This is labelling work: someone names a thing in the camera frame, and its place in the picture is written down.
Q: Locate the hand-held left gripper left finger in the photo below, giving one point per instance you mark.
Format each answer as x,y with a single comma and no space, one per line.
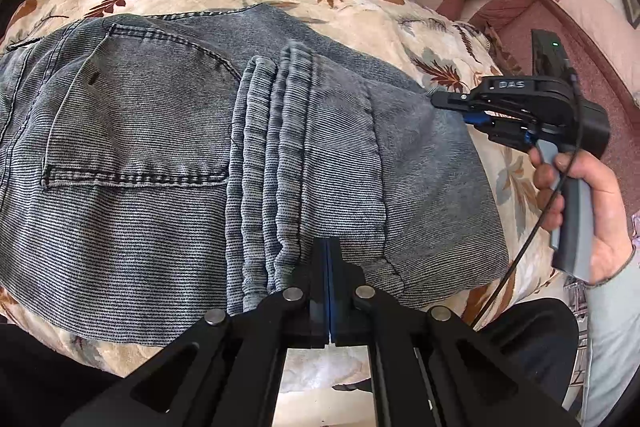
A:
320,287

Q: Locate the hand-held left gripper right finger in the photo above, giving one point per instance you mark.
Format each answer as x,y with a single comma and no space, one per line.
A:
336,287

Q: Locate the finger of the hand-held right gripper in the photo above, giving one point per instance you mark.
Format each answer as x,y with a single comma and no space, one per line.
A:
465,102
480,119

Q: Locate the blue denim pants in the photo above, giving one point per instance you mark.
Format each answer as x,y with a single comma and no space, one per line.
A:
150,167

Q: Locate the person's right forearm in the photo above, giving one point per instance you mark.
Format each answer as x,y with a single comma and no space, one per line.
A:
617,347

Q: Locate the person's right hand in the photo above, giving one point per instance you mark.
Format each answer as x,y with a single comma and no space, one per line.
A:
605,217

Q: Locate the person's black clothing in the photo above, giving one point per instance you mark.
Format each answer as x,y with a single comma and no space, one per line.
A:
530,337

